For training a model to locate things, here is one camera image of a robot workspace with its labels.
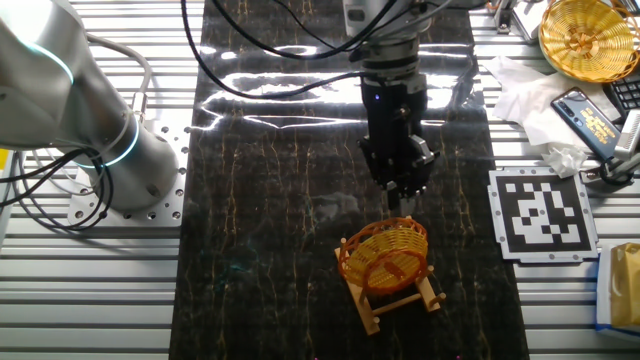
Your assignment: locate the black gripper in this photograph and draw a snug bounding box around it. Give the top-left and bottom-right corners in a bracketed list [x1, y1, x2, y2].
[356, 73, 442, 217]

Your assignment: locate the yellow orange woven dish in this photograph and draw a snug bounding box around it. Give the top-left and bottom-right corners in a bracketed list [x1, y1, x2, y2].
[337, 215, 431, 298]

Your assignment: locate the wooden dish rack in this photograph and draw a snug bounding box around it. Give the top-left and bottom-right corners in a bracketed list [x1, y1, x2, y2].
[333, 236, 448, 337]

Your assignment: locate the black marble pattern mat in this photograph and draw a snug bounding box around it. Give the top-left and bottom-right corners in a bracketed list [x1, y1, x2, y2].
[168, 0, 532, 360]

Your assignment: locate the flat white tissue sheet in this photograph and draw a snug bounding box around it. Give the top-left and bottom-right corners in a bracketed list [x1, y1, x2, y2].
[481, 54, 622, 152]

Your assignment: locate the black white fiducial marker board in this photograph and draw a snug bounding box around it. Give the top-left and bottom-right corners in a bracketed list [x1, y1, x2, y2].
[486, 166, 601, 265]

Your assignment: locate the crumpled white tissue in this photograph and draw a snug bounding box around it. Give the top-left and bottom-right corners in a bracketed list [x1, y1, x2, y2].
[540, 141, 589, 180]

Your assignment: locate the dark blue smartphone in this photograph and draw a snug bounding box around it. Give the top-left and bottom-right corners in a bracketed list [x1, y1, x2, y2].
[550, 86, 624, 163]

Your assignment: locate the yellow woven basket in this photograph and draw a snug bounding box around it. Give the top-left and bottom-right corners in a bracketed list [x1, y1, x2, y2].
[538, 0, 640, 85]

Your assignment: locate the silver adapter box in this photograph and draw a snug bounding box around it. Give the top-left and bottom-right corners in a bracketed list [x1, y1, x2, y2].
[613, 109, 640, 163]

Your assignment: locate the black keyboard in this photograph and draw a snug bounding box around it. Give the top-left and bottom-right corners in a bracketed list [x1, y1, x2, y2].
[601, 69, 640, 122]

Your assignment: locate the gold tissue pack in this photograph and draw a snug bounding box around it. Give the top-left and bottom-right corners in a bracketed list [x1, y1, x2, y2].
[608, 242, 640, 329]

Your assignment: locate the silver metal frame bar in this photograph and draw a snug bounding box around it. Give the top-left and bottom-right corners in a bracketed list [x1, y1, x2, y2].
[491, 0, 549, 44]

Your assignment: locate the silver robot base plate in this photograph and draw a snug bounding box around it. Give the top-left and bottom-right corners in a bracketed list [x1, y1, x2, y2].
[66, 121, 191, 229]

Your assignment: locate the grey cable with metal plug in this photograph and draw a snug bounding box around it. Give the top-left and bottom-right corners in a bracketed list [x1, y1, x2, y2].
[85, 31, 154, 125]

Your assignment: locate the black base cable bundle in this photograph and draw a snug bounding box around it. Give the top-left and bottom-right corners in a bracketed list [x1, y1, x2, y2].
[0, 146, 115, 234]

